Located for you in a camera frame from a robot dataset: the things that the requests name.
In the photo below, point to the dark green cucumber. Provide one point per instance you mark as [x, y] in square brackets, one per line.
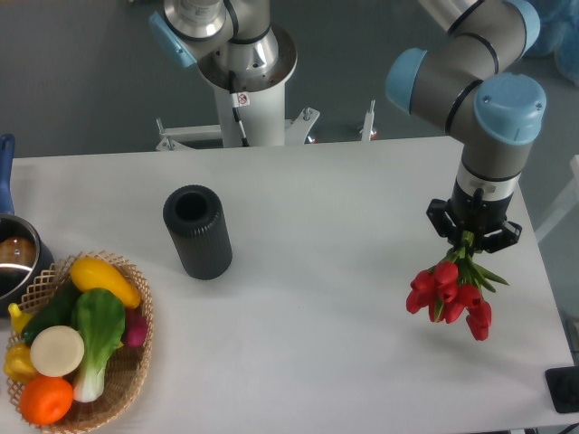
[57, 312]

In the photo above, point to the blue fabric in corner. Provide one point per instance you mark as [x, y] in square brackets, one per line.
[558, 36]

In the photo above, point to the yellow squash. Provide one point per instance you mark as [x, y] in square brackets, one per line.
[90, 273]

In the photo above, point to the red tulip bouquet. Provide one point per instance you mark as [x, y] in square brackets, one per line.
[453, 288]

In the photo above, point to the blue handled steel pot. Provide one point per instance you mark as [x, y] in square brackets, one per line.
[23, 254]

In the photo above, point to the yellow bell pepper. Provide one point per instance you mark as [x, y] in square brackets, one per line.
[18, 364]

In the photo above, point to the white round radish slice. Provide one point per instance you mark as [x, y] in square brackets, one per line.
[57, 351]

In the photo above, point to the black device at edge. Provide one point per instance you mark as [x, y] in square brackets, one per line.
[562, 384]

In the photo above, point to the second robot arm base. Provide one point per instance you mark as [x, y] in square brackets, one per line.
[234, 44]

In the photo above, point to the yellow banana tip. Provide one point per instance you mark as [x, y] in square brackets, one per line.
[19, 319]

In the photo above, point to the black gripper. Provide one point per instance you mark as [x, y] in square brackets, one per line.
[475, 213]

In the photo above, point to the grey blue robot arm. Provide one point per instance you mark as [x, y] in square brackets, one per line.
[465, 90]

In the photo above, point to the white frame at right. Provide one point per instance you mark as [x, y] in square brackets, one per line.
[565, 201]

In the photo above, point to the green bok choy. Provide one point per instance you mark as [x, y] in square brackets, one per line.
[99, 317]

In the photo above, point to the orange fruit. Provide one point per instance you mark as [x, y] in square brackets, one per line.
[46, 400]

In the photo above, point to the woven bamboo basket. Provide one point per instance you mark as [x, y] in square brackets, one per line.
[126, 369]

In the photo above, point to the black ribbed vase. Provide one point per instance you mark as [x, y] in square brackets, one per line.
[195, 220]

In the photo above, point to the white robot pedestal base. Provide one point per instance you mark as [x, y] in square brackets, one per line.
[246, 118]

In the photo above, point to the purple red radish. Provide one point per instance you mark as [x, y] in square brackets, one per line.
[135, 333]

